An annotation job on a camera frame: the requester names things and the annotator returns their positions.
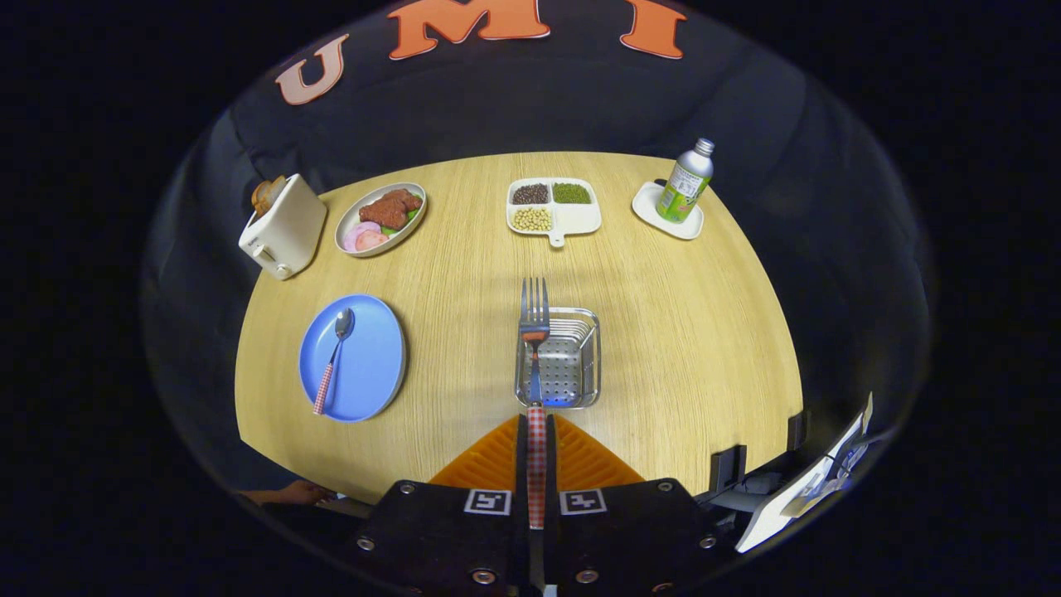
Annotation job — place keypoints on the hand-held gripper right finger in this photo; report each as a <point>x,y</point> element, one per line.
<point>551,464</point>

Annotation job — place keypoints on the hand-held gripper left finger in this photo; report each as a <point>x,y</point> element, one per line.
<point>521,464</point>

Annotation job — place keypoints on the perforated metal basket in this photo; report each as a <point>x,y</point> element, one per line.
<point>572,365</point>

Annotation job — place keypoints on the blue plate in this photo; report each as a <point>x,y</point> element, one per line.
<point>373,365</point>

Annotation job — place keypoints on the pile of yellow soybeans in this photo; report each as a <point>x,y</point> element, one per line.
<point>532,219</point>

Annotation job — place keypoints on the white divided dish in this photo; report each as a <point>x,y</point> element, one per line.
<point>580,220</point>

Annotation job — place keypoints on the salmon pink ham slice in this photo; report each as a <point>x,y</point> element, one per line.
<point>373,241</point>

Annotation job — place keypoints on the pile of dark red beans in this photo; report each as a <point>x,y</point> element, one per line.
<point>530,194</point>

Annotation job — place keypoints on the white coaster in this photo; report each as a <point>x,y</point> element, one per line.
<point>651,211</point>

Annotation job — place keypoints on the pile of green beans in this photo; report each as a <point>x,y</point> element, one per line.
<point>572,193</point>

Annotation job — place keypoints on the green lettuce leaf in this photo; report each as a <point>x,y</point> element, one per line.
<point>413,214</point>

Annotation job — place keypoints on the pale pink ham slice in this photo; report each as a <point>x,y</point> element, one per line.
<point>356,234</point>

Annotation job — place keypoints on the brown steak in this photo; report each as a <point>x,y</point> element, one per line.
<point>385,211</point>

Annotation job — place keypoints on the oval grey plate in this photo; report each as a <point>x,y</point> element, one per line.
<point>352,217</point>

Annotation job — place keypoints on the metal bottle with green label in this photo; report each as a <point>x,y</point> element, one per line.
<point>684,186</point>

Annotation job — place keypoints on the white toaster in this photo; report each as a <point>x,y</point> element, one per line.
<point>286,232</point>

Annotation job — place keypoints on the brown toast slice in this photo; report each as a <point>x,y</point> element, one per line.
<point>260,199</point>
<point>276,189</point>

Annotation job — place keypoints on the black bracket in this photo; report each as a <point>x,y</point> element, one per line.
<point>797,429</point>
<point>728,468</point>

